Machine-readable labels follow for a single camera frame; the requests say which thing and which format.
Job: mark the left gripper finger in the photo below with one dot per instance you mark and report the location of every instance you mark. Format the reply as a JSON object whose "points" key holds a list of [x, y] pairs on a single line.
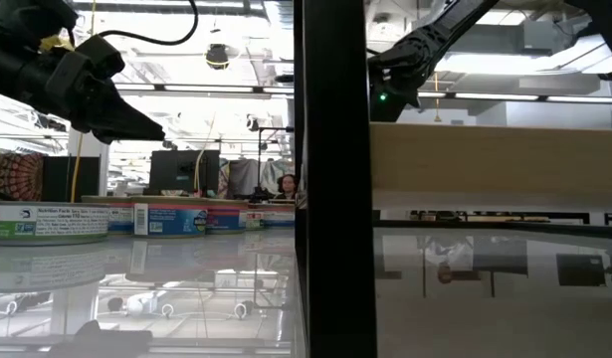
{"points": [[126, 124]]}

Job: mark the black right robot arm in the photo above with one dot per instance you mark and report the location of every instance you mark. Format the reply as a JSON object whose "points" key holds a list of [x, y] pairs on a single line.
{"points": [[435, 35]]}

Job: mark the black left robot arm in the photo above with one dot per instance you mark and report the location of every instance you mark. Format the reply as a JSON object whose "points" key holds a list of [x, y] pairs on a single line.
{"points": [[22, 25]]}

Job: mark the wooden shelf board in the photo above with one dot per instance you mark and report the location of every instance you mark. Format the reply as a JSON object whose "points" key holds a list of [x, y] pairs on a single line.
{"points": [[484, 159]]}

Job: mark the black shelf side panel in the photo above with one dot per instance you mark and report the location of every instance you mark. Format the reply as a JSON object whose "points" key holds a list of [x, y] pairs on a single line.
{"points": [[335, 199]]}

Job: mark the white pillar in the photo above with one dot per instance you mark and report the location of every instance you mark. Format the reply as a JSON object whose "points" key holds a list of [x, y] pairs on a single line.
{"points": [[91, 154]]}

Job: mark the yellow tape piece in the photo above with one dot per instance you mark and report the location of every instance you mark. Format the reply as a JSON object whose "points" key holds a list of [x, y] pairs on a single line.
{"points": [[57, 44]]}

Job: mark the black computer monitor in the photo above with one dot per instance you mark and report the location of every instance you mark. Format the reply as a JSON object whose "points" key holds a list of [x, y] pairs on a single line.
{"points": [[183, 169]]}

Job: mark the black standing board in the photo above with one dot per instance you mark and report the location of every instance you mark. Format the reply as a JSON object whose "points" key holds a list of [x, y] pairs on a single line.
{"points": [[61, 179]]}

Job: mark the long ceiling light bar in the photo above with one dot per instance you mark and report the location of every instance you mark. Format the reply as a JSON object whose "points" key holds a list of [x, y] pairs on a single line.
{"points": [[211, 88]]}

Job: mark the patterned red tapestry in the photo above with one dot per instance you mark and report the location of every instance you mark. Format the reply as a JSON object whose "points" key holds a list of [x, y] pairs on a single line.
{"points": [[14, 176]]}

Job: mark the small black ceiling sensor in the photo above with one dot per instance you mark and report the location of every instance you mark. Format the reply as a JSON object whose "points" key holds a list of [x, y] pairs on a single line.
{"points": [[253, 123]]}

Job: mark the grey hanging cloth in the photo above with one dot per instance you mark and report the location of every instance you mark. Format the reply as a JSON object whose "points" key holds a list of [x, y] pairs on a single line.
{"points": [[242, 176]]}

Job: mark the person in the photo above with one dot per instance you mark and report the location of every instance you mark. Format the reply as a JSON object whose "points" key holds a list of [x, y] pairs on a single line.
{"points": [[287, 188]]}

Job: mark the light blue hanging cloth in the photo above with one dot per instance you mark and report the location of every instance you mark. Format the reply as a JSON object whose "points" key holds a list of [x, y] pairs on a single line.
{"points": [[270, 171]]}

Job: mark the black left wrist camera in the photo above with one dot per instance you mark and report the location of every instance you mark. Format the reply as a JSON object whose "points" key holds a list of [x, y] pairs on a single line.
{"points": [[99, 54]]}

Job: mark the black dome ceiling camera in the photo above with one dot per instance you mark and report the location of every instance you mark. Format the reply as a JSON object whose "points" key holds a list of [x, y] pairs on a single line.
{"points": [[217, 57]]}

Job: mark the black metal table frame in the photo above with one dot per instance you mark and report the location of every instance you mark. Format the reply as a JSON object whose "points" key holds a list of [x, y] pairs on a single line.
{"points": [[484, 229]]}

